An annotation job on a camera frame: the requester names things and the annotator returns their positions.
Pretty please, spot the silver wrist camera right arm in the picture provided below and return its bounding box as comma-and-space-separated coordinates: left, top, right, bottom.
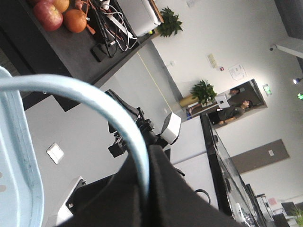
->
160, 113, 181, 144

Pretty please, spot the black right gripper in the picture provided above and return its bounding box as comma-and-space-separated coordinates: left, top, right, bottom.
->
106, 89, 156, 157

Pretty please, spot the light blue plastic basket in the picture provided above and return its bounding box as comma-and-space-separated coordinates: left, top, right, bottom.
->
0, 68, 150, 227

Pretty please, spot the red apple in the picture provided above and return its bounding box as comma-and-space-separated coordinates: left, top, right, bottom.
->
33, 0, 63, 31

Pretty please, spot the orange fruit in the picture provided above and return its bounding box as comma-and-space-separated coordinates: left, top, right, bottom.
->
63, 9, 87, 33

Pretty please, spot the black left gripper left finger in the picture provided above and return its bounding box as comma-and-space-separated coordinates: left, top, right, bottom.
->
59, 155, 143, 227

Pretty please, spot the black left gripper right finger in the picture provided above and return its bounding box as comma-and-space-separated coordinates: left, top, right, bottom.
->
148, 145, 240, 227

